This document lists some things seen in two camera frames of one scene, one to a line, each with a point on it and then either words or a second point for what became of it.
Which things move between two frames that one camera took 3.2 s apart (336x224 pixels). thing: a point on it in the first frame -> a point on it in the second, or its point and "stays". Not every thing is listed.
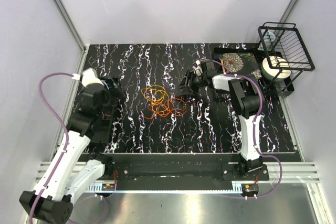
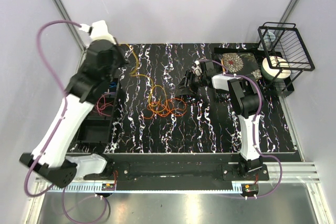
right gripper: x=191 y=90 stays
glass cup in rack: x=269 y=37 stays
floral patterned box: x=242 y=63 stays
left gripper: x=116 y=95 -> x=122 y=62
